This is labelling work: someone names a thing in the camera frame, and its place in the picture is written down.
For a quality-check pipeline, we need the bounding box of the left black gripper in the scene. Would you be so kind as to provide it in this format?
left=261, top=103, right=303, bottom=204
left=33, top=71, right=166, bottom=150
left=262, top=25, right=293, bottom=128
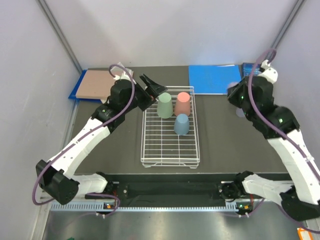
left=122, top=74, right=168, bottom=114

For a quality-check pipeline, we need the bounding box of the purple cup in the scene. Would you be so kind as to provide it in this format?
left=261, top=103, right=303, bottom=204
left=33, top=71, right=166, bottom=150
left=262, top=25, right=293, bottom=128
left=236, top=108, right=246, bottom=118
left=227, top=82, right=239, bottom=95

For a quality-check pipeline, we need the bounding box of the green cup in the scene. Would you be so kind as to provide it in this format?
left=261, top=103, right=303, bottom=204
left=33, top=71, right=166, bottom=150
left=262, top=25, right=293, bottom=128
left=157, top=92, right=173, bottom=119

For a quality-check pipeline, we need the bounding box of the pink cup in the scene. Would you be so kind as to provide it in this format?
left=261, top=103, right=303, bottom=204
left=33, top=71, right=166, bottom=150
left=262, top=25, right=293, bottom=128
left=174, top=92, right=191, bottom=116

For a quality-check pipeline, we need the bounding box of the blue cup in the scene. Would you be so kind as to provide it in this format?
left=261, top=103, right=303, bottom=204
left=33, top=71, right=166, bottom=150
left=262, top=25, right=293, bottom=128
left=174, top=113, right=190, bottom=136

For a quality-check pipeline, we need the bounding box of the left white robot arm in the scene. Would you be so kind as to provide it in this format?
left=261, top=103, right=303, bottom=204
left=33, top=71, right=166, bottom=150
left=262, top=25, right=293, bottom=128
left=35, top=73, right=167, bottom=205

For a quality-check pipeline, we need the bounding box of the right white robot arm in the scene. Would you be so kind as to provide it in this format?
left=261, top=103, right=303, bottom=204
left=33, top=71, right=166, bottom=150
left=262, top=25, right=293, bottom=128
left=224, top=60, right=320, bottom=222

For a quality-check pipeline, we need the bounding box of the Jane Eyre paperback book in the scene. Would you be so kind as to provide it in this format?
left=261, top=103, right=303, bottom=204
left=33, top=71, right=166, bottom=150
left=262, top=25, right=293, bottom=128
left=241, top=62, right=261, bottom=77

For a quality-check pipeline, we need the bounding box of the brown cardboard board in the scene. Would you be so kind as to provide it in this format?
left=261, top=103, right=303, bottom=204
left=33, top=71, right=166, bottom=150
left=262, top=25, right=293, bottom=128
left=76, top=69, right=119, bottom=102

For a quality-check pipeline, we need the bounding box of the blue folder under board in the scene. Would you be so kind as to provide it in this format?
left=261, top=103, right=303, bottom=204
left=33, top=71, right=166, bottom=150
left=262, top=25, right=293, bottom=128
left=68, top=69, right=87, bottom=100

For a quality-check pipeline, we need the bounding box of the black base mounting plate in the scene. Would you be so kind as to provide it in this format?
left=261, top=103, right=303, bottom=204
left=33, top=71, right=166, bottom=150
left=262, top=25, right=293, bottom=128
left=84, top=173, right=263, bottom=201

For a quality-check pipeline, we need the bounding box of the orange tag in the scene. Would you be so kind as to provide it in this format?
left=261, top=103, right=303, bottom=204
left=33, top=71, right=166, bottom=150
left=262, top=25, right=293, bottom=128
left=297, top=228, right=313, bottom=240

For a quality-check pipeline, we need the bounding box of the white wire dish rack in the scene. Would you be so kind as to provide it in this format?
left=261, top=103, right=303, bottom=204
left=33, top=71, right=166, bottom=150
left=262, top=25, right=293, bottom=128
left=140, top=86, right=200, bottom=169

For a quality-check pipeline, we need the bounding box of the grey slotted cable duct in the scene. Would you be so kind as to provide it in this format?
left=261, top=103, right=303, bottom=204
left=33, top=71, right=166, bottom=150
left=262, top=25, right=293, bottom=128
left=49, top=201, right=253, bottom=213

